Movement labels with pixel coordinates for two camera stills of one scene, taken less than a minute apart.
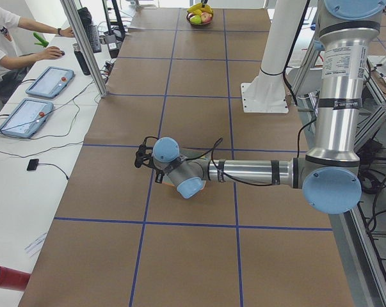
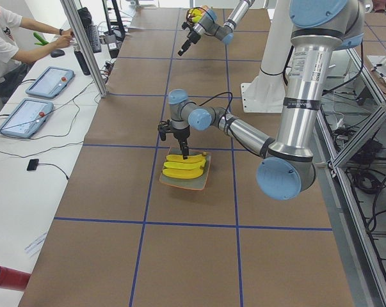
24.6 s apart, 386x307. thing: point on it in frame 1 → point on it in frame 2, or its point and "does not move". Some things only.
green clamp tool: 42,42 does not move
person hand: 51,52 → 62,41
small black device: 32,164 does not move
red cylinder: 7,278 does not move
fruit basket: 198,15 does not move
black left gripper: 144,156 → 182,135
